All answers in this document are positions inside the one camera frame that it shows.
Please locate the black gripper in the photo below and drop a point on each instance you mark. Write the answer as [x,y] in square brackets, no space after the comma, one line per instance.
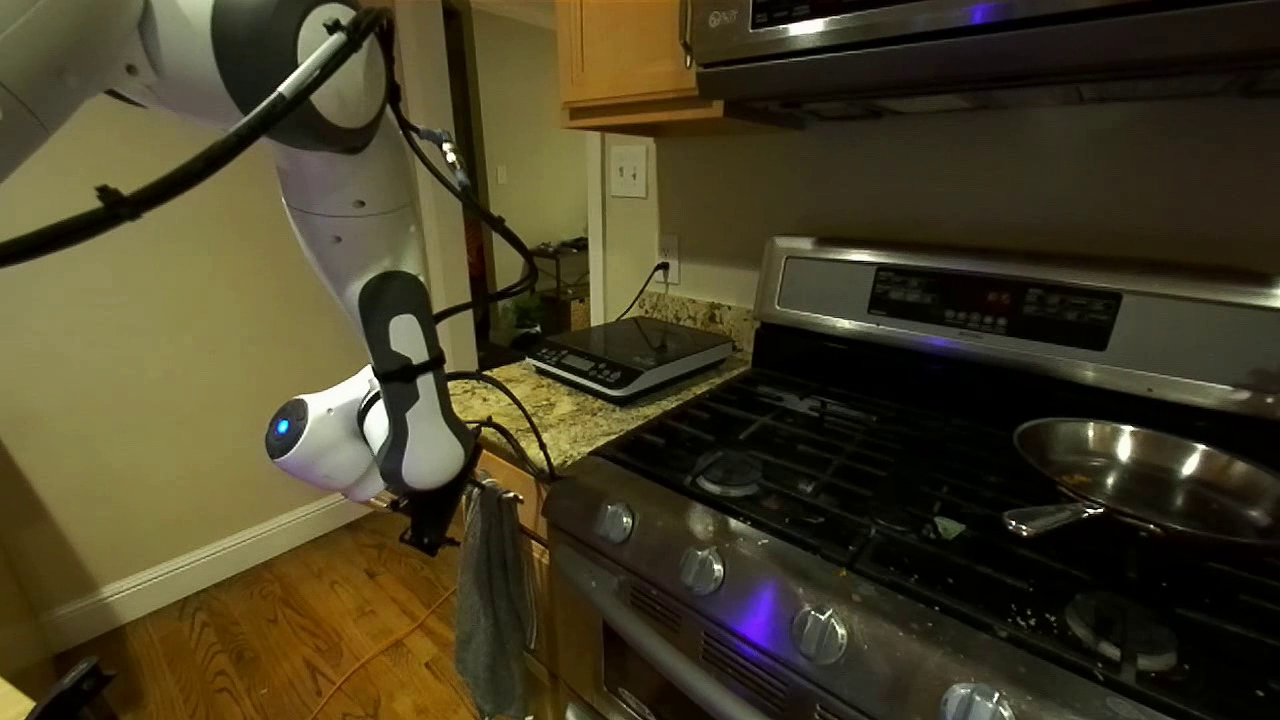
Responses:
[433,515]

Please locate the wooden drawer with towel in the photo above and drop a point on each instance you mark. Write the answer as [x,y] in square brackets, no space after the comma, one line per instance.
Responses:
[521,485]

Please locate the gray dish towel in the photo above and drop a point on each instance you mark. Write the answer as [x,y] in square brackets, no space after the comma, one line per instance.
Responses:
[492,615]

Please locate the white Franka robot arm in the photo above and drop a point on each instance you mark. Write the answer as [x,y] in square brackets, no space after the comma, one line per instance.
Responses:
[346,201]

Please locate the wooden drawer below towel drawer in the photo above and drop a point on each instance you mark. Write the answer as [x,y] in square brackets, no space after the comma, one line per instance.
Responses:
[543,627]

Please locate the silver stove knob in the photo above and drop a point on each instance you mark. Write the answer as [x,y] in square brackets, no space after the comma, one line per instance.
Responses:
[981,701]
[613,525]
[822,634]
[702,569]

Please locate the white baseboard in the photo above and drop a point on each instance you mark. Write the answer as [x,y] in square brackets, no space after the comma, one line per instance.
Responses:
[186,573]

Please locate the black portable induction cooktop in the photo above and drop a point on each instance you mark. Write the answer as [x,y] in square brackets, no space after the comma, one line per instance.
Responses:
[633,355]

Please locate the dark storage shelf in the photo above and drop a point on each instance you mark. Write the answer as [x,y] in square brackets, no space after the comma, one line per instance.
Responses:
[564,286]

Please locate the stainless steel gas range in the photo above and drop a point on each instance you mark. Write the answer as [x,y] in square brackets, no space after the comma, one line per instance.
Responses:
[864,534]

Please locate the steel frying pan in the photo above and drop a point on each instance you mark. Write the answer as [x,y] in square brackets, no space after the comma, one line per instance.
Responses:
[1146,475]

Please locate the stainless steel microwave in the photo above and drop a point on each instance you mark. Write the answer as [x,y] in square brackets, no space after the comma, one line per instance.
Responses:
[987,42]

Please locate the white wall outlet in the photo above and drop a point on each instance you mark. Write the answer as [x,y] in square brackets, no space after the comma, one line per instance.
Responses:
[664,271]

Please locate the white light switch plate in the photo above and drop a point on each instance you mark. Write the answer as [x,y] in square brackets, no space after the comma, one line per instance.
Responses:
[628,169]

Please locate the wooden wall cabinet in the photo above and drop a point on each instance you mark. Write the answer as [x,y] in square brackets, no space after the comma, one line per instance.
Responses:
[633,63]

